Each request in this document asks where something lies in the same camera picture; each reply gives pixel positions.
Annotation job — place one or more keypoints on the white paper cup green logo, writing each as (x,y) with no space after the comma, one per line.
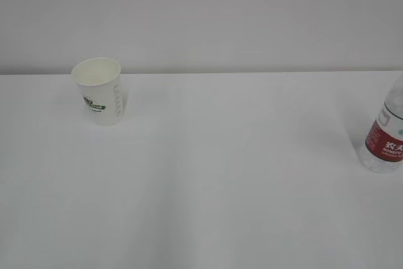
(98,80)

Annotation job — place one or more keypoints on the clear water bottle red label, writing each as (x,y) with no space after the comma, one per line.
(382,148)

